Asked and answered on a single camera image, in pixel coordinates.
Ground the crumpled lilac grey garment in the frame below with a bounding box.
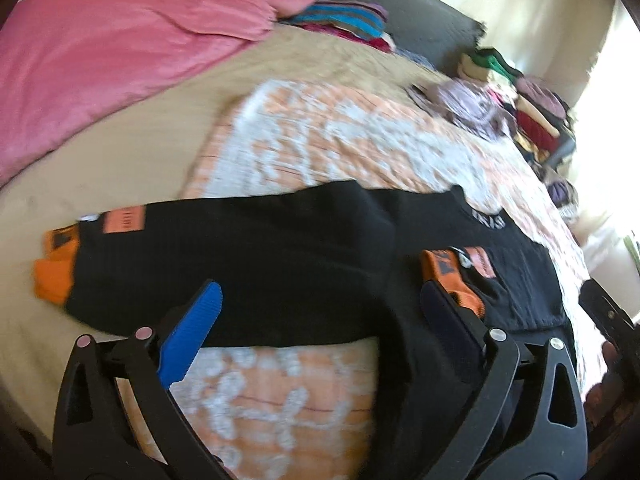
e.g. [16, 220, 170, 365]
[407, 77, 516, 140]

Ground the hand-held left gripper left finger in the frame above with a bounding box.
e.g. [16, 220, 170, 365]
[51, 280, 236, 480]

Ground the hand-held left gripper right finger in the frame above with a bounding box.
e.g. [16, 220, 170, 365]
[419, 280, 590, 480]

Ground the grey headboard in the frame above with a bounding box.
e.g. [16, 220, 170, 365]
[225, 0, 488, 72]

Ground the striped colourful cloth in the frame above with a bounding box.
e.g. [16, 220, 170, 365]
[282, 2, 396, 53]

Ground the black garment with orange cuffs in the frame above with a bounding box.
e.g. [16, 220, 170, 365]
[34, 180, 576, 480]

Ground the pink blanket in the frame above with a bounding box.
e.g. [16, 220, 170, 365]
[0, 0, 317, 186]

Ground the orange and white patterned blanket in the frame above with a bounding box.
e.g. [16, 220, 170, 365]
[115, 80, 596, 480]

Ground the pile of mixed clothes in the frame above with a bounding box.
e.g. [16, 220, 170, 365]
[457, 47, 582, 221]

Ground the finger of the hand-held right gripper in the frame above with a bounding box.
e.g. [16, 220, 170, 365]
[579, 279, 640, 356]

